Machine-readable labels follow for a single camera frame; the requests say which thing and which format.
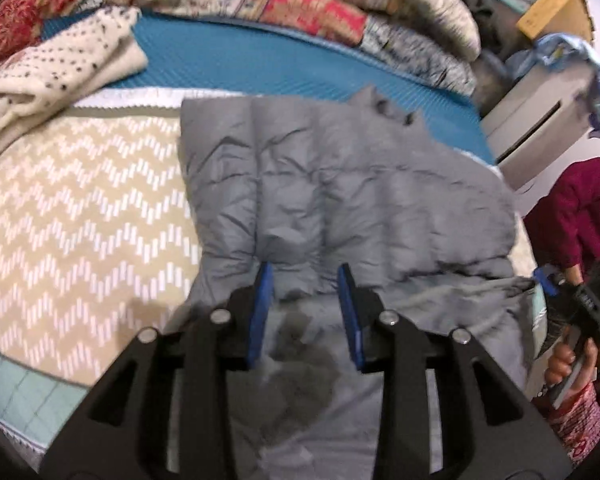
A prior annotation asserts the white dotted cloth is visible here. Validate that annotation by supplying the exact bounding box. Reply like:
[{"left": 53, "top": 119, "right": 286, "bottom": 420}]
[{"left": 0, "top": 6, "right": 148, "bottom": 155}]

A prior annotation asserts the light blue cloth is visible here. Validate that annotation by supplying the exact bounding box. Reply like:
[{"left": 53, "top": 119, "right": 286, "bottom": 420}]
[{"left": 504, "top": 31, "right": 600, "bottom": 139}]

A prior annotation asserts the patterned bed sheet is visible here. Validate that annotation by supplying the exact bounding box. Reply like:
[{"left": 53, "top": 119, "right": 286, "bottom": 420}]
[{"left": 0, "top": 8, "right": 546, "bottom": 466}]

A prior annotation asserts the person in maroon sweater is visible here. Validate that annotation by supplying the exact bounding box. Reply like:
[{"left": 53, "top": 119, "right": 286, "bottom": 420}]
[{"left": 521, "top": 155, "right": 600, "bottom": 466}]

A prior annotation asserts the white cabinet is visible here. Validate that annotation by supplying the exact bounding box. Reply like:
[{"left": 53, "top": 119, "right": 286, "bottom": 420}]
[{"left": 481, "top": 61, "right": 594, "bottom": 191}]

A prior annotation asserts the cream patterned folded comforter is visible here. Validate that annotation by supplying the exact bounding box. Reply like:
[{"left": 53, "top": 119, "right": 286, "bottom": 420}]
[{"left": 279, "top": 0, "right": 484, "bottom": 61}]

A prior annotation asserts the grey puffer jacket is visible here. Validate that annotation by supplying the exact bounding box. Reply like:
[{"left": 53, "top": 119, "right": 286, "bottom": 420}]
[{"left": 169, "top": 88, "right": 533, "bottom": 479}]

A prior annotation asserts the person's right hand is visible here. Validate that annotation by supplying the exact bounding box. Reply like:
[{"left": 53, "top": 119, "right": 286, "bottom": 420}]
[{"left": 544, "top": 338, "right": 598, "bottom": 400}]

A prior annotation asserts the dark clothes pile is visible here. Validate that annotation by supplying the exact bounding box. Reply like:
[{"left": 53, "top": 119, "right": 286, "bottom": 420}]
[{"left": 439, "top": 0, "right": 531, "bottom": 57}]

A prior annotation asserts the cardboard box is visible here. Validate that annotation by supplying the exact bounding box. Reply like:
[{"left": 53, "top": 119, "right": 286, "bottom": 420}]
[{"left": 516, "top": 0, "right": 594, "bottom": 44}]

